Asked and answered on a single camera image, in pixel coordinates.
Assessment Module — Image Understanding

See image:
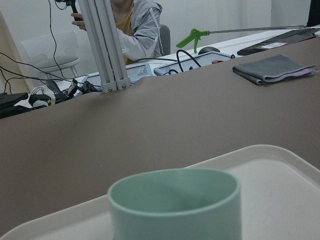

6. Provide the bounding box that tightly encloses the green cup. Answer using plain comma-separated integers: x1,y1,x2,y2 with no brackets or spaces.
107,168,242,240

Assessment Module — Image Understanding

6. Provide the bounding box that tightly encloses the cream rabbit print tray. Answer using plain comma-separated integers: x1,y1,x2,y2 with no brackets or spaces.
3,145,320,240

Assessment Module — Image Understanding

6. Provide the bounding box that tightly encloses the person in dark clothes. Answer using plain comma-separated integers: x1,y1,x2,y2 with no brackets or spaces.
70,0,164,66

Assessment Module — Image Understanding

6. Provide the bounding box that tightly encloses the white chair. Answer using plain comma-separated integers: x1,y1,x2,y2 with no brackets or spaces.
21,31,80,77

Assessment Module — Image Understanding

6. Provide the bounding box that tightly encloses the folded grey cloth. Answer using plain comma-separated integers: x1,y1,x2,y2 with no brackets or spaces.
232,54,316,85

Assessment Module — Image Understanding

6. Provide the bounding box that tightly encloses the black keyboard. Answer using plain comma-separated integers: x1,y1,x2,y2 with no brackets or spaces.
237,27,320,56

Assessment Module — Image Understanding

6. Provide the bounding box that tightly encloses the green handled reacher tool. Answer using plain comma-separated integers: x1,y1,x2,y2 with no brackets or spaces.
175,24,311,54

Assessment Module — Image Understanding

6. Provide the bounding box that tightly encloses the aluminium frame post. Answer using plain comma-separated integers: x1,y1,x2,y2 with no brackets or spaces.
78,0,131,93

